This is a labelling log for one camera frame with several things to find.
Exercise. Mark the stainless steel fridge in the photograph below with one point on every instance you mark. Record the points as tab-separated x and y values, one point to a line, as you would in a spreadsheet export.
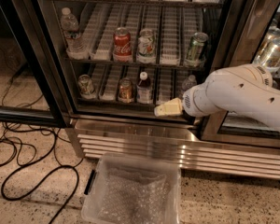
105	124

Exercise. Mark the closed right fridge door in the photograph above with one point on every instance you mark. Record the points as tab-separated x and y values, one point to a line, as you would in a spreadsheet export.
230	127

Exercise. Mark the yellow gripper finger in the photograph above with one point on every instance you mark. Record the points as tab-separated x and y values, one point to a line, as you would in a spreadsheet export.
171	108

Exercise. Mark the clear water bottle bottom shelf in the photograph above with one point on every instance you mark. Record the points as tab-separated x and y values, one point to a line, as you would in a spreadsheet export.
187	83

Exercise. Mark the red cola can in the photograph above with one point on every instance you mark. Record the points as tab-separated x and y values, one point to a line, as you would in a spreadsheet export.
122	45

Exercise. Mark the orange brown can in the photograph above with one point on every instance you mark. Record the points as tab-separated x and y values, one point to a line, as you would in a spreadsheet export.
125	90

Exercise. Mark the clear plastic bin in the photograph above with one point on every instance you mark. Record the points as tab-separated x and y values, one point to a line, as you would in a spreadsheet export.
97	188

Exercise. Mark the silver can behind glass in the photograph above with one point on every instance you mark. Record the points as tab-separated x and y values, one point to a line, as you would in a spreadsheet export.
271	34
270	57

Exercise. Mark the dark juice bottle white cap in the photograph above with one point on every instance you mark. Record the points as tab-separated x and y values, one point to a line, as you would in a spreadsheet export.
144	89

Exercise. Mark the white green soda can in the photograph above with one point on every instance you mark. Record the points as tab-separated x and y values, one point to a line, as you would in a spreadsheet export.
146	46

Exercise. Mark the clear water bottle shelf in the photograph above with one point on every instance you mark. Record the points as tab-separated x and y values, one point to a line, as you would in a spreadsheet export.
76	47
187	83

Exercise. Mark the silver can bottom left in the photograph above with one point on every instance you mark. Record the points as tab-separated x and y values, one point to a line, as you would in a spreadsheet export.
86	87

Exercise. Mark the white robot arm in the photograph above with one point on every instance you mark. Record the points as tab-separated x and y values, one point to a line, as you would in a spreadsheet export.
245	89

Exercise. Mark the open glass fridge door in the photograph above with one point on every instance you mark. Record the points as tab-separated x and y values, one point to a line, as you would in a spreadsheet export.
30	91

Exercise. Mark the clear water bottle middle shelf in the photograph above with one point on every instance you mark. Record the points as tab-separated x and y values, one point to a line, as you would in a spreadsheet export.
76	47

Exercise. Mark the bubble wrap sheet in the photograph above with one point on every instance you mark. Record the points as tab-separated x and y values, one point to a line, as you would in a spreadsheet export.
134	197

